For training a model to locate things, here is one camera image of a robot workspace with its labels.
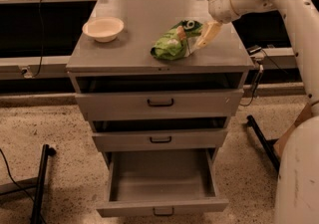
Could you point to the grey top drawer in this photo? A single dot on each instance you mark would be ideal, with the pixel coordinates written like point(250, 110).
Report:
point(159, 105)

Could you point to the grey metal drawer cabinet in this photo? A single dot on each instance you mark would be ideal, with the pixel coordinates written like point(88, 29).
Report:
point(126, 65)

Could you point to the green rice chip bag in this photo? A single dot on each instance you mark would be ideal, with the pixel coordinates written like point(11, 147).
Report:
point(178, 42)

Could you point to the wall power outlet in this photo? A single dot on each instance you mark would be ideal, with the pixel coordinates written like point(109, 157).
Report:
point(26, 72)

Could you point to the black stand leg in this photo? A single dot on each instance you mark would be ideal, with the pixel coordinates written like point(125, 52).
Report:
point(47, 151)
point(267, 144)

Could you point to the white paper bowl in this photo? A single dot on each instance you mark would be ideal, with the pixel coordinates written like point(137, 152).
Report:
point(103, 29)

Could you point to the grey middle drawer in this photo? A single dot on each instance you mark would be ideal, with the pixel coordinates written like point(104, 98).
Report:
point(159, 139)

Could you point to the black stand leg right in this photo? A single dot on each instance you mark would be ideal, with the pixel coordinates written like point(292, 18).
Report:
point(267, 144)

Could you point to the black stand leg left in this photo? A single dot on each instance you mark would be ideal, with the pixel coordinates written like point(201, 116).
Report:
point(47, 151)

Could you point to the brown cardboard box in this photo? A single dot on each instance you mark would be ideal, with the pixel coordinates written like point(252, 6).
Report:
point(279, 145)

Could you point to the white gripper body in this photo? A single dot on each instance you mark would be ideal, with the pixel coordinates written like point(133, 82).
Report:
point(220, 6)

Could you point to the grey drawer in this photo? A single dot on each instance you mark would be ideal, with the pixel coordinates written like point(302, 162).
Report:
point(161, 183)
point(159, 105)
point(159, 139)

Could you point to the grey bottom drawer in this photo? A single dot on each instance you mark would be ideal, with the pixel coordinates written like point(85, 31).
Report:
point(161, 183)

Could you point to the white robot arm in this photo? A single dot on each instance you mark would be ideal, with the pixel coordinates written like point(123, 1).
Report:
point(297, 193)

